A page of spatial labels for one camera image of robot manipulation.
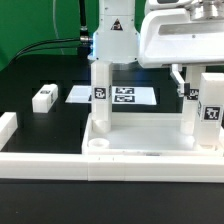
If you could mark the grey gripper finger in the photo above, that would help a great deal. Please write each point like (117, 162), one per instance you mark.
(183, 88)

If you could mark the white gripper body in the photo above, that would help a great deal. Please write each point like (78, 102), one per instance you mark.
(170, 37)

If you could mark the white desk top tray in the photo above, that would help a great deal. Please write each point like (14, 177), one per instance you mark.
(145, 134)

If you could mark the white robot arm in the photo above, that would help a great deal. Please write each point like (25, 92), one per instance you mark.
(116, 39)

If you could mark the fiducial marker plate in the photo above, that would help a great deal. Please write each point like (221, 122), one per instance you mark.
(120, 95)

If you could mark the white U-shaped obstacle fence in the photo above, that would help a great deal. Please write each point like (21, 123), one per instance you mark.
(103, 167)

